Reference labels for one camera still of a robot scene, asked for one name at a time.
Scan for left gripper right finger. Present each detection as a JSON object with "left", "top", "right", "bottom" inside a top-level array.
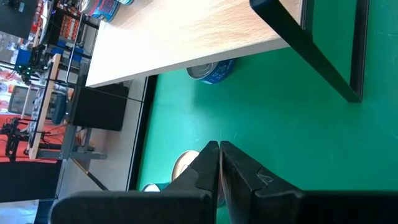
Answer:
[{"left": 220, "top": 140, "right": 398, "bottom": 224}]

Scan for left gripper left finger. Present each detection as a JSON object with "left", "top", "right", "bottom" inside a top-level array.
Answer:
[{"left": 49, "top": 140, "right": 220, "bottom": 224}]

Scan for blue red-stripe can gold lid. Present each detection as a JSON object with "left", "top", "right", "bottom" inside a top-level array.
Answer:
[
  {"left": 170, "top": 149, "right": 201, "bottom": 183},
  {"left": 79, "top": 0, "right": 121, "bottom": 23}
]

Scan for green table mat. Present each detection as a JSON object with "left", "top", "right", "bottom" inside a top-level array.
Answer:
[{"left": 127, "top": 0, "right": 398, "bottom": 224}]

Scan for black curtain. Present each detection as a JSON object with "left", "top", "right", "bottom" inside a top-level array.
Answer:
[{"left": 72, "top": 83, "right": 131, "bottom": 132}]

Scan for blue fish-print can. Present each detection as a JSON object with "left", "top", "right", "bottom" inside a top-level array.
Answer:
[{"left": 185, "top": 58, "right": 236, "bottom": 85}]

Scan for wooden background table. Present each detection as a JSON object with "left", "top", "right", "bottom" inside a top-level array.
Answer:
[{"left": 27, "top": 52, "right": 108, "bottom": 161}]

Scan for black background robot arms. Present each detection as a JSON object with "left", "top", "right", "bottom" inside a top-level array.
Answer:
[{"left": 0, "top": 119, "right": 30, "bottom": 161}]

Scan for grey background monitor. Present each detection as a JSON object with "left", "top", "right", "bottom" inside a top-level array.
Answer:
[{"left": 6, "top": 84, "right": 34, "bottom": 115}]

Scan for black monitor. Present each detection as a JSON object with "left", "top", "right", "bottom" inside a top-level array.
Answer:
[{"left": 0, "top": 0, "right": 40, "bottom": 40}]

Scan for wooden shelf black metal frame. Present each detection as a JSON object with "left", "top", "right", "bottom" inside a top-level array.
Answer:
[{"left": 85, "top": 0, "right": 371, "bottom": 103}]

